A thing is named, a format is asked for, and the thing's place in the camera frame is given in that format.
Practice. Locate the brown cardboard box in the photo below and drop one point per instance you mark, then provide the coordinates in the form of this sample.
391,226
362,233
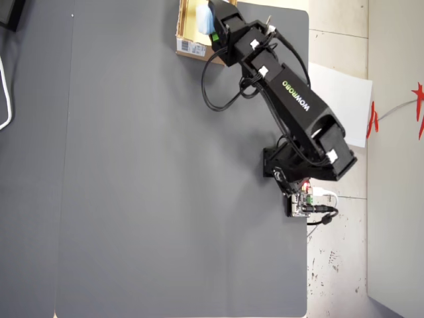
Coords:
189,46

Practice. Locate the white foam block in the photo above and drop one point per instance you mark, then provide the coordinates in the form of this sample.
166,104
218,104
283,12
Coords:
205,20

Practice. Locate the black flat device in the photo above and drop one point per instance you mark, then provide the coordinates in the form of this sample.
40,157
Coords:
10,13

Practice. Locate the white paper sheet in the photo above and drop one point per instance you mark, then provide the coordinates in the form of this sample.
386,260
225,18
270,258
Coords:
344,99

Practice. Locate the black robot arm with base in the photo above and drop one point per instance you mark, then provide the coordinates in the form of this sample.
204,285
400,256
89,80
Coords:
298,99

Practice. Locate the dark gray side mat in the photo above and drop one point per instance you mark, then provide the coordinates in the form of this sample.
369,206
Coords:
33,198

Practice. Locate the red star-shaped tape mark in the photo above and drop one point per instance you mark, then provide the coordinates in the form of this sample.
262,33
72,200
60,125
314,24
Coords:
420,96

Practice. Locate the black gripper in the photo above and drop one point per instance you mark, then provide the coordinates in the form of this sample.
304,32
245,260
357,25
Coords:
232,28

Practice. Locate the large gray table mat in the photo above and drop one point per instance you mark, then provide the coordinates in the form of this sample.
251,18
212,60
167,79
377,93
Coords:
165,182

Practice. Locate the motor controller circuit board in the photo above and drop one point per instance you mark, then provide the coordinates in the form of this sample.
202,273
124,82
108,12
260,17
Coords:
298,207

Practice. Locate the red tape strip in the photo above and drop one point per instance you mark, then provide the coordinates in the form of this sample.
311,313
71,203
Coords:
372,119

